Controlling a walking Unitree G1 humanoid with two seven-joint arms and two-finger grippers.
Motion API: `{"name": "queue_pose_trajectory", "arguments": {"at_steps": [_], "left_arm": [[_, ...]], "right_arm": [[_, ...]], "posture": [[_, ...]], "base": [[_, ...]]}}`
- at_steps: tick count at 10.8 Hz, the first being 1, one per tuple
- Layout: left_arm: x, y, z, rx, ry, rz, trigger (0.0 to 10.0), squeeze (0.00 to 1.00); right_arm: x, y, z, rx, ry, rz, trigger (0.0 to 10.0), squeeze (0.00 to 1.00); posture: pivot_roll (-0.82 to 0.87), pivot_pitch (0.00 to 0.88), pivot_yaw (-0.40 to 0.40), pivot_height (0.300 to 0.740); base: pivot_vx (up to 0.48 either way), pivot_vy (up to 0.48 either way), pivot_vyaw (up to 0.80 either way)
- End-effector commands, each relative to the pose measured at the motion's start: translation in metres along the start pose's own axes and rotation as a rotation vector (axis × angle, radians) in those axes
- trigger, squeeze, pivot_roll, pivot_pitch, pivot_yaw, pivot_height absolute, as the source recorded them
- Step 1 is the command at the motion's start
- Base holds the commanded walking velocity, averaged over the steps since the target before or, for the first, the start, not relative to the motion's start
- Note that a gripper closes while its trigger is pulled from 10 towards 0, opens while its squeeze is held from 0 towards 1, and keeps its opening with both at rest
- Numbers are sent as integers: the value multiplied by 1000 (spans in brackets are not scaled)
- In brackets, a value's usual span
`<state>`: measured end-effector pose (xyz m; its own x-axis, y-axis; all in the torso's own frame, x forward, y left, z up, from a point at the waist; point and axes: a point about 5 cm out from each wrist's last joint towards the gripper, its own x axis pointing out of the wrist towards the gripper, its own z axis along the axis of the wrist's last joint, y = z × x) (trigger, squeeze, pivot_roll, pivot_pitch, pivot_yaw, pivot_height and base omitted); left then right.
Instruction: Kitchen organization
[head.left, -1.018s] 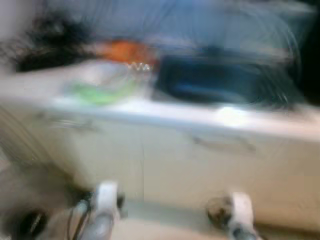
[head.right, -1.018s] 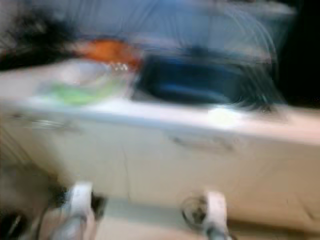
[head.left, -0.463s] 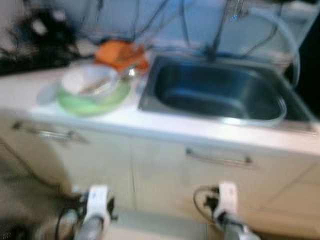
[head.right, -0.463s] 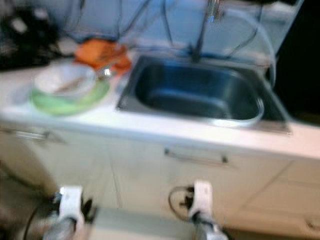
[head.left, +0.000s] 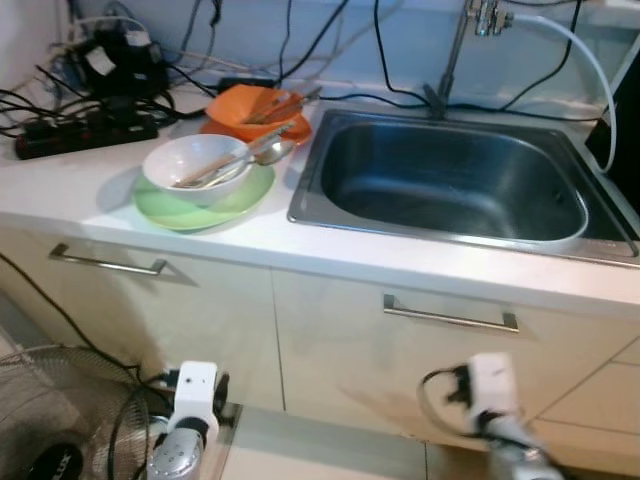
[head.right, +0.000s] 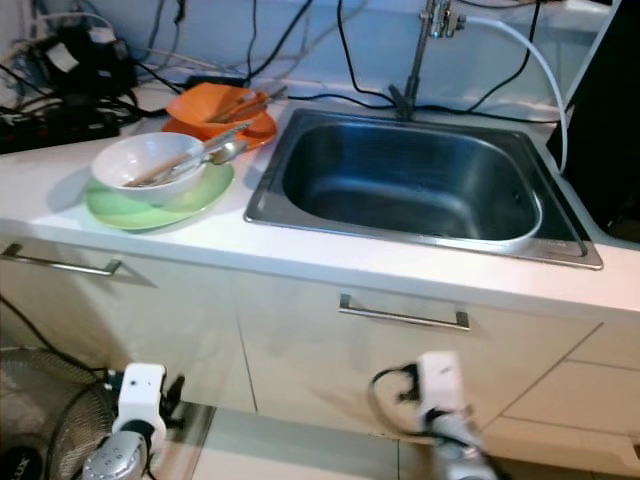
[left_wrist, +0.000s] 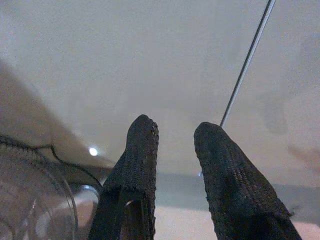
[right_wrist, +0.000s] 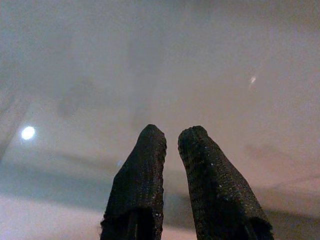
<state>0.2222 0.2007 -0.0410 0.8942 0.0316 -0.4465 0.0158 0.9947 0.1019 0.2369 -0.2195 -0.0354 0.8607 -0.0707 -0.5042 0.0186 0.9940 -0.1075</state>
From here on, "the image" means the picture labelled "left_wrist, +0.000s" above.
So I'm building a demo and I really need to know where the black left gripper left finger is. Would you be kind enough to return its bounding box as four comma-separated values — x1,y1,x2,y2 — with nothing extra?
88,114,160,240

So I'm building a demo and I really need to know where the clear glass cup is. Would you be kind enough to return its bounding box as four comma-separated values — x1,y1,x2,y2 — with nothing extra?
0,134,103,240

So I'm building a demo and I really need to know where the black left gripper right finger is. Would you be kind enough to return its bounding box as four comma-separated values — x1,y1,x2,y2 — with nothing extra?
193,121,303,240

